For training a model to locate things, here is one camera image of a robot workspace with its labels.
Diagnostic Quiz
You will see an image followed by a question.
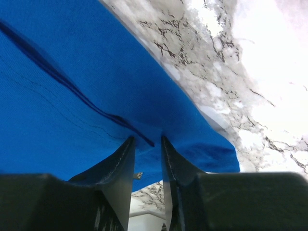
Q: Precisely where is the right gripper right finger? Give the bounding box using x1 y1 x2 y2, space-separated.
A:
161 137 308 231

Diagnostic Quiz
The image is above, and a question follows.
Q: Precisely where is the blue printed t shirt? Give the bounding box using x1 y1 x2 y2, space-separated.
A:
0 0 240 191

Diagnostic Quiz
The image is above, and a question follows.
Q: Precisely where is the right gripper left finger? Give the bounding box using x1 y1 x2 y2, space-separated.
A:
0 137 135 231

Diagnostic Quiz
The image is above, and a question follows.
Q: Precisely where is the white plastic laundry basket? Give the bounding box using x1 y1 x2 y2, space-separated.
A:
128 212 167 231

